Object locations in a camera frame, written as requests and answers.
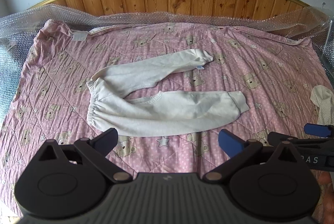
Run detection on pink bear printed blanket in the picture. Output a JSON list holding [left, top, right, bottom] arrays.
[[0, 19, 334, 216]]

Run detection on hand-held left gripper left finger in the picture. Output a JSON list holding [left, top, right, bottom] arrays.
[[35, 128, 132, 184]]

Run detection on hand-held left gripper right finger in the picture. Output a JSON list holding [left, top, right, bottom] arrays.
[[204, 129, 300, 184]]

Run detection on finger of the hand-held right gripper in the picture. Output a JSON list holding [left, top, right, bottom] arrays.
[[267, 131, 334, 147], [304, 123, 334, 137]]

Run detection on white pants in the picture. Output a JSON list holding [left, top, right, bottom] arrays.
[[86, 49, 249, 137]]

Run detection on cream striped cloth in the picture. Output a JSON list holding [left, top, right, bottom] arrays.
[[310, 85, 334, 126]]

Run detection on clear bubble wrap sheet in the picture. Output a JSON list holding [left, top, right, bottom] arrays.
[[0, 3, 334, 115]]

